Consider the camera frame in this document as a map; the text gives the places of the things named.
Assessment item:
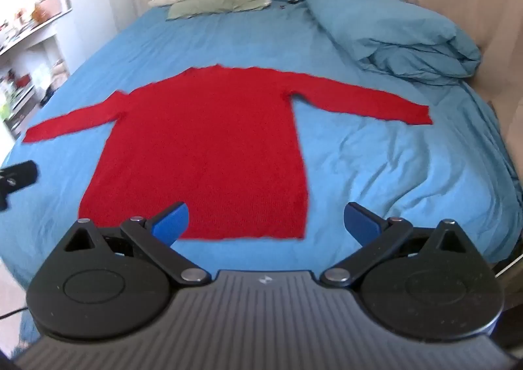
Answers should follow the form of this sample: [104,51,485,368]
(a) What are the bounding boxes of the white shelf unit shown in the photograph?
[0,0,75,140]

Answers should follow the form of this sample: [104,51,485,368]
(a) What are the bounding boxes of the bed with blue sheet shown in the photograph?
[0,0,523,314]

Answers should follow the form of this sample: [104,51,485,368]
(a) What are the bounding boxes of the red knit sweater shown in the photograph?
[25,64,433,241]

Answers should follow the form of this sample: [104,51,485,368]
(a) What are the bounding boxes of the blue duvet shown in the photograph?
[304,0,483,87]

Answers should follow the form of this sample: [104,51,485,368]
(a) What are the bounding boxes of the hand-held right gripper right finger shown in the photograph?
[320,202,475,287]

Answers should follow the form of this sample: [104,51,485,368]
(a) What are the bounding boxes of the black cable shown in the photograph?
[0,307,30,321]

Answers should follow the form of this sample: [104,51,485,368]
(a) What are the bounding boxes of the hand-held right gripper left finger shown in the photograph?
[59,202,211,285]

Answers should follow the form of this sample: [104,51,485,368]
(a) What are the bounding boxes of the green pillow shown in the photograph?
[167,0,271,21]

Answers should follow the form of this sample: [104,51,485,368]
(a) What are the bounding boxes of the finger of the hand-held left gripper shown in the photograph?
[0,162,38,211]

